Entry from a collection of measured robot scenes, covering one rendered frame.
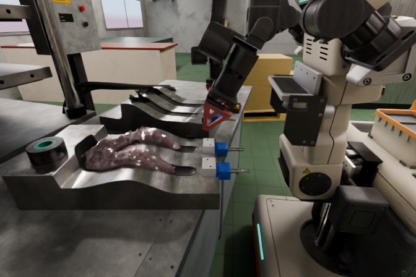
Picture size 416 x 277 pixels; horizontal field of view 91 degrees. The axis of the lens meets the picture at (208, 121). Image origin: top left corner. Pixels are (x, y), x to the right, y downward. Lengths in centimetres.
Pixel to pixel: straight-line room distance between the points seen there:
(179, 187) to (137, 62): 297
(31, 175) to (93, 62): 321
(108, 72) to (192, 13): 688
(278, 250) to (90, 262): 84
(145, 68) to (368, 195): 307
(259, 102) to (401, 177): 216
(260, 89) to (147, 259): 248
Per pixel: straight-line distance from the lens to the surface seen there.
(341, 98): 72
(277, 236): 120
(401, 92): 421
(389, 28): 52
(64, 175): 62
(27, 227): 67
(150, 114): 84
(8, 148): 111
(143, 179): 53
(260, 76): 273
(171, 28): 1022
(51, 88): 439
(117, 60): 353
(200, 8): 996
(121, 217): 58
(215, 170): 55
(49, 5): 120
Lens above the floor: 122
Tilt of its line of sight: 25 degrees down
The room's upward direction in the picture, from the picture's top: straight up
